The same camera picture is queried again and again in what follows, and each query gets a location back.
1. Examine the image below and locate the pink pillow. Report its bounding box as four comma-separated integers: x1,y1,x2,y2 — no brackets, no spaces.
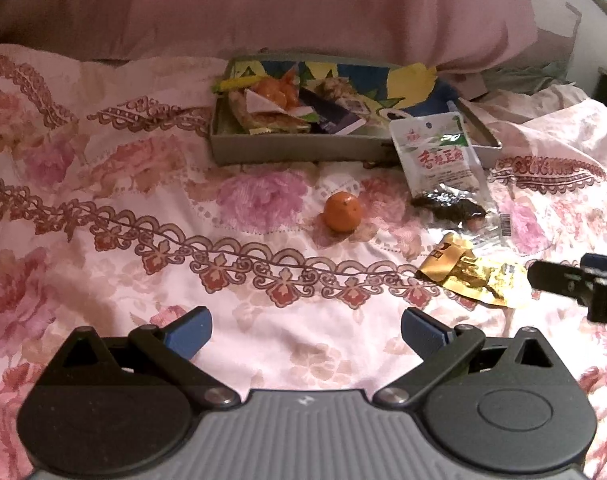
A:
0,0,539,68

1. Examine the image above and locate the pink floral bed sheet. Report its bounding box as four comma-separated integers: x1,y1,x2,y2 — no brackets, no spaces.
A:
0,40,607,480

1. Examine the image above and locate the white snack packet green print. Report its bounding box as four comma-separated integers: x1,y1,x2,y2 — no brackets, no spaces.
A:
388,112,514,248

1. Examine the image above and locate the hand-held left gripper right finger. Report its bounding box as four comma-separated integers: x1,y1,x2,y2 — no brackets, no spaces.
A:
374,308,577,408

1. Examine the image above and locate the orange tangerine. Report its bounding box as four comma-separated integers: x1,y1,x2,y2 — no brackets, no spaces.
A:
324,191,361,233

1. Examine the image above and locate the yellow snack packet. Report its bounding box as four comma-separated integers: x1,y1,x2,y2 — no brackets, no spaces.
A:
416,234,531,308

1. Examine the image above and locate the dark purple snack packet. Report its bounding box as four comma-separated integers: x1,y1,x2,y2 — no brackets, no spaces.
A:
298,90,367,136

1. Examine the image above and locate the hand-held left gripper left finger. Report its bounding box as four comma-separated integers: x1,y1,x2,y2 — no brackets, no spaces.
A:
36,306,240,409

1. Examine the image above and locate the grey box with painted lining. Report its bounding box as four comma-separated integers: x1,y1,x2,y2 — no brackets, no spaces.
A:
210,50,504,168

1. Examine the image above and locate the clear oat snack packet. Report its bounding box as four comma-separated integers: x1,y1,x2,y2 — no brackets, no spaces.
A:
311,77,365,112
228,91,309,136

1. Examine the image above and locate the green cloth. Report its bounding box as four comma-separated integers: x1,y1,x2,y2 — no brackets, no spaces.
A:
483,60,571,92

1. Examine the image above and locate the yellow green stick packet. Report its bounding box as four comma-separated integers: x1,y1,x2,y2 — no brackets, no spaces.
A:
212,76,264,94

